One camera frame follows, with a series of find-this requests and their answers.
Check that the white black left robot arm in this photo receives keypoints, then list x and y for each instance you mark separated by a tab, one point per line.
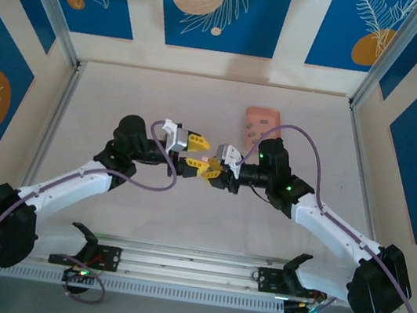
69	186

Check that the aluminium frame post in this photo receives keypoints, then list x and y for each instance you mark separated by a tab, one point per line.
50	0
395	51

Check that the aluminium side rail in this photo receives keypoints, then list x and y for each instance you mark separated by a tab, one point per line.
58	117
362	165

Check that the pink sponge block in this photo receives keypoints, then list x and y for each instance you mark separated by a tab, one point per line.
274	115

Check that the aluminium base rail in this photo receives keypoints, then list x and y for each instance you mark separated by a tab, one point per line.
191	265

